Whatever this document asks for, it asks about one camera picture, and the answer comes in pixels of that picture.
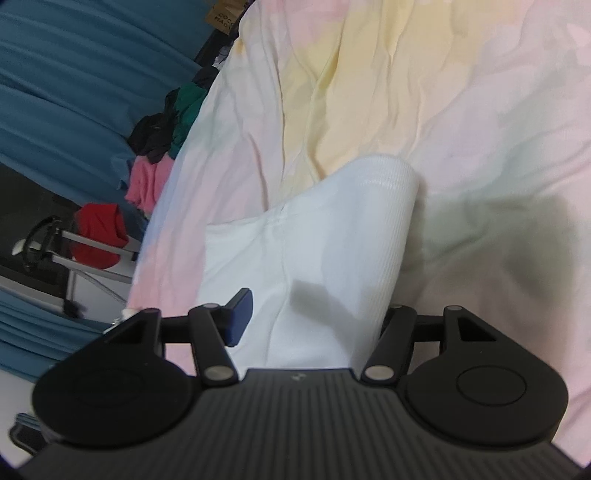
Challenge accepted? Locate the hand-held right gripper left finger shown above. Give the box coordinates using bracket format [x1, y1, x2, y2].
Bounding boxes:
[109, 288, 254, 387]

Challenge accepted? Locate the green garment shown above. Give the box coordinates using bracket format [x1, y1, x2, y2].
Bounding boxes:
[168, 83, 207, 159]

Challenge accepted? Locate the red garment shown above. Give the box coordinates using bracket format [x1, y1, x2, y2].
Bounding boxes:
[74, 203, 129, 270]

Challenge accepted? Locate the brown cardboard box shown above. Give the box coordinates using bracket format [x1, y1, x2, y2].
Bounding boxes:
[205, 0, 252, 31]

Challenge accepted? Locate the black garment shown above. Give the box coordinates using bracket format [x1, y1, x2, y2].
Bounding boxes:
[129, 88, 181, 162]

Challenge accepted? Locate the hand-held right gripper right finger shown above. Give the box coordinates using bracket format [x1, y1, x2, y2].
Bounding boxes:
[361, 305, 496, 382]

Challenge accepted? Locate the pink garment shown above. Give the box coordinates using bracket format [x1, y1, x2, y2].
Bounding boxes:
[124, 155, 175, 214]

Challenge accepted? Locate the pastel tie-dye bed sheet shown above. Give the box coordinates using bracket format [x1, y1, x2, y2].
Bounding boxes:
[127, 0, 591, 467]

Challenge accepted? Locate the white ribbed garment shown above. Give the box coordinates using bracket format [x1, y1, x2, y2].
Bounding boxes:
[198, 155, 419, 370]

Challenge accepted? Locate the blue curtain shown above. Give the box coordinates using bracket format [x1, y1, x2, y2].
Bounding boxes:
[0, 0, 218, 381]

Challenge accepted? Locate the metal clothes rack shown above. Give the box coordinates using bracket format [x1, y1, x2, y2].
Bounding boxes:
[11, 217, 139, 319]

